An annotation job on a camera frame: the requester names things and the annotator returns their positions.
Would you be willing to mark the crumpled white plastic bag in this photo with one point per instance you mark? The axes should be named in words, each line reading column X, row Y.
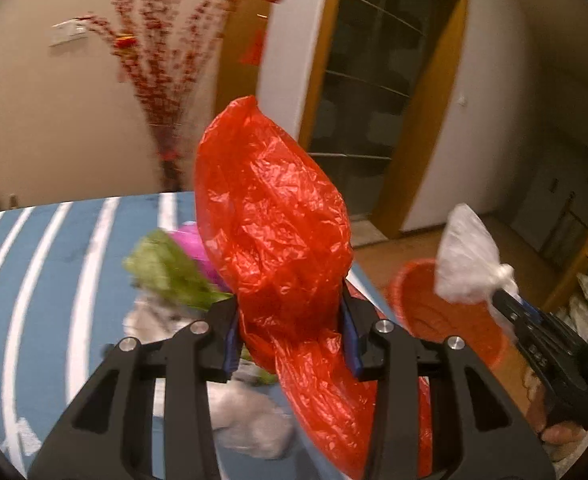
column 158, row 317
column 254, row 420

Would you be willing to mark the clear plastic bag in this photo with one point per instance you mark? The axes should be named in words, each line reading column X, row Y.
column 466, row 255

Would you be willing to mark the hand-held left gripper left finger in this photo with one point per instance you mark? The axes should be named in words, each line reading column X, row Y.
column 231, row 351

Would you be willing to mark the glass panel door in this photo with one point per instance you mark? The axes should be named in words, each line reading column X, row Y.
column 369, row 85

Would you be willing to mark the red plastic bag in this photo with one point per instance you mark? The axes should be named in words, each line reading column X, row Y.
column 274, row 210

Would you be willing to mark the green plastic bag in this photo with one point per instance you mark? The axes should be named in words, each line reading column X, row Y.
column 163, row 265

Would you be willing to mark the red plastic basin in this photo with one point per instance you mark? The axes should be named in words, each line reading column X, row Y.
column 439, row 320

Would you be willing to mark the tall floor vase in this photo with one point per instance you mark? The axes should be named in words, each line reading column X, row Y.
column 171, row 160

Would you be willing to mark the magenta plastic bag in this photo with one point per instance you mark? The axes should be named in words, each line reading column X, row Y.
column 188, row 245

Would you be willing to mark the white wall plate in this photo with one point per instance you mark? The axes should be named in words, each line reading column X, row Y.
column 67, row 33

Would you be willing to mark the red hanging knot ornament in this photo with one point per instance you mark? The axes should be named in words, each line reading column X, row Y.
column 254, row 50

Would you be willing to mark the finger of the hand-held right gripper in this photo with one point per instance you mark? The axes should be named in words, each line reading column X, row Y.
column 525, row 306
column 506, row 307

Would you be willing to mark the person's right hand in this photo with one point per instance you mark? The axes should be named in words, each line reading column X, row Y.
column 564, row 435

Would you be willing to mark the blue white-striped tablecloth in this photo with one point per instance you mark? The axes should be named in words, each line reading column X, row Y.
column 38, row 285

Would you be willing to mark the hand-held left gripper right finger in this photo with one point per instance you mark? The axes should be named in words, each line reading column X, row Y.
column 352, row 347

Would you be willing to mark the wooden wall pillar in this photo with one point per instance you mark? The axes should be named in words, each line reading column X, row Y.
column 244, row 85

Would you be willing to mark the grey cabinet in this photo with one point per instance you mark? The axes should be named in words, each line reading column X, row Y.
column 554, row 205

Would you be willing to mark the wooden door frame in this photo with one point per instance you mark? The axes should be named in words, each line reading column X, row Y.
column 424, row 160

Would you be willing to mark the red berry branches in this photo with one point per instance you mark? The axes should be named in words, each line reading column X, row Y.
column 168, row 45

